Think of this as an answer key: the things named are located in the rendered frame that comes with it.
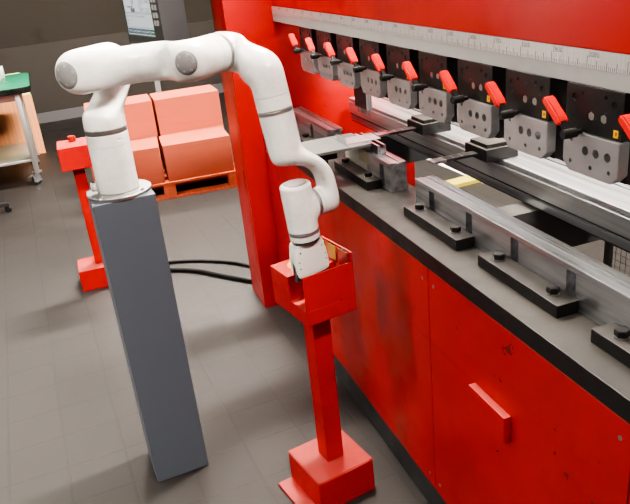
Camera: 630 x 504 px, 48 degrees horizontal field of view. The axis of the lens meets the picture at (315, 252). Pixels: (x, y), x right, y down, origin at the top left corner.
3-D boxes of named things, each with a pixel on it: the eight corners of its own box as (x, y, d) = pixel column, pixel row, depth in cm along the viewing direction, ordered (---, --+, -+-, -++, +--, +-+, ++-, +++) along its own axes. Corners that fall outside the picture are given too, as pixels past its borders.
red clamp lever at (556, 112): (542, 94, 131) (566, 135, 127) (561, 91, 132) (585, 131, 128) (538, 101, 133) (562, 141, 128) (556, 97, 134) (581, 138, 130)
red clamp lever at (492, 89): (484, 80, 149) (503, 116, 144) (500, 77, 150) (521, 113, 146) (481, 86, 150) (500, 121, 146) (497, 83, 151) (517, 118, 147)
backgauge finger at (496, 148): (421, 162, 213) (420, 146, 211) (495, 147, 220) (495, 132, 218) (440, 172, 202) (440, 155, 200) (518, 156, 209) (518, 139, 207)
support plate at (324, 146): (280, 148, 242) (280, 145, 242) (351, 135, 249) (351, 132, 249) (297, 160, 226) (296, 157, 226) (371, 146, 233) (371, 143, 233)
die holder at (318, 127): (291, 129, 316) (288, 108, 312) (303, 127, 317) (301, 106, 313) (330, 154, 272) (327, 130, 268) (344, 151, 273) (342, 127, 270)
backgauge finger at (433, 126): (368, 136, 247) (367, 122, 245) (434, 124, 254) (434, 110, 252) (383, 143, 237) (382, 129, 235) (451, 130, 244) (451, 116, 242)
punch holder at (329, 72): (319, 76, 259) (314, 29, 253) (340, 72, 262) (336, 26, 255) (333, 81, 246) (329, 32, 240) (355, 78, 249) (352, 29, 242)
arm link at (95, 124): (76, 136, 200) (55, 50, 191) (117, 120, 215) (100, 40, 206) (109, 137, 195) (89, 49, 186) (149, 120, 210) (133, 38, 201)
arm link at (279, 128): (306, 96, 185) (331, 205, 195) (252, 113, 179) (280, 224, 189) (322, 97, 177) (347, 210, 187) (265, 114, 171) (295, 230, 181)
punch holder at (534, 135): (503, 145, 154) (504, 68, 148) (536, 138, 156) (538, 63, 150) (546, 161, 141) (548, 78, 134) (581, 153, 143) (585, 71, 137)
